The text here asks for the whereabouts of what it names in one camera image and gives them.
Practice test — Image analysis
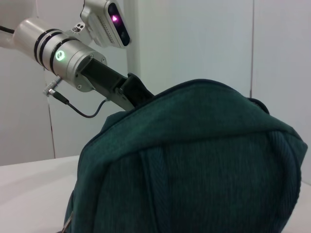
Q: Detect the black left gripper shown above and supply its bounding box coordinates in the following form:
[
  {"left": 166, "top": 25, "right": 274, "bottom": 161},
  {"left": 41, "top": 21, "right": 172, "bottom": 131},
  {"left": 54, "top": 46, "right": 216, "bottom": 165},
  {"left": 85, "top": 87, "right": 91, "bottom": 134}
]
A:
[{"left": 80, "top": 59, "right": 156, "bottom": 112}]

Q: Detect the teal insulated lunch bag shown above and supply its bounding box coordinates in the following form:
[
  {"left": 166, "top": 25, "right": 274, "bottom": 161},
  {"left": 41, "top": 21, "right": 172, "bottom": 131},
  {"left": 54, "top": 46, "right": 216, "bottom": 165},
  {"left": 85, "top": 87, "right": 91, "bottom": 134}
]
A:
[{"left": 63, "top": 78, "right": 309, "bottom": 233}]

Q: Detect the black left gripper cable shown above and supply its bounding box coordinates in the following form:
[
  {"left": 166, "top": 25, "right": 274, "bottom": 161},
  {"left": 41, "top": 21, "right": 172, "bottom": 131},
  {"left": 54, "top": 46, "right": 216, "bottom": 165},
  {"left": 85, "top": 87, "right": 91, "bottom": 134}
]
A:
[{"left": 42, "top": 76, "right": 109, "bottom": 119}]

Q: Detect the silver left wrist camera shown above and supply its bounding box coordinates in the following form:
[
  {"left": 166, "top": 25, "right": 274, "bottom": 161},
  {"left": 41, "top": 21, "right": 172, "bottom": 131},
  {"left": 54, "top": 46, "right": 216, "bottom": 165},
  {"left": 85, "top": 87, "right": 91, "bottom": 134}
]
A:
[{"left": 80, "top": 0, "right": 132, "bottom": 49}]

